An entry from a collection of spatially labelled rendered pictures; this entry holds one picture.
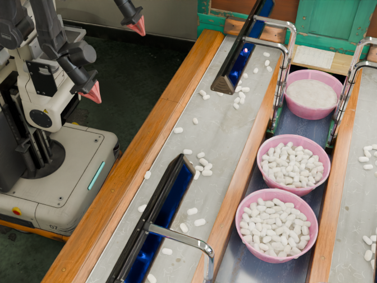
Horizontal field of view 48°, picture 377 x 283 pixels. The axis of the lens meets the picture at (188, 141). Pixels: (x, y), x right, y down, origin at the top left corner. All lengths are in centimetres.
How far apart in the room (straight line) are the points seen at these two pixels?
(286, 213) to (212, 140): 42
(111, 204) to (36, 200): 77
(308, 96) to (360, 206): 58
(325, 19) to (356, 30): 15
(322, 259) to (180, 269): 44
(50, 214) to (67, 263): 76
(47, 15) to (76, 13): 233
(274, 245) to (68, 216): 106
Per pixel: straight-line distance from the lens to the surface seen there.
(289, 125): 187
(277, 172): 160
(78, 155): 231
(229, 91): 141
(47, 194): 219
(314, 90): 197
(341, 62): 211
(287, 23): 165
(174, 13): 327
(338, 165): 165
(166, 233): 98
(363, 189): 164
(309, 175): 163
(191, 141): 167
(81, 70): 142
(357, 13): 207
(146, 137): 166
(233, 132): 171
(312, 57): 210
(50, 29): 135
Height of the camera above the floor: 196
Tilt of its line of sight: 47 degrees down
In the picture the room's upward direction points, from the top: 1 degrees counter-clockwise
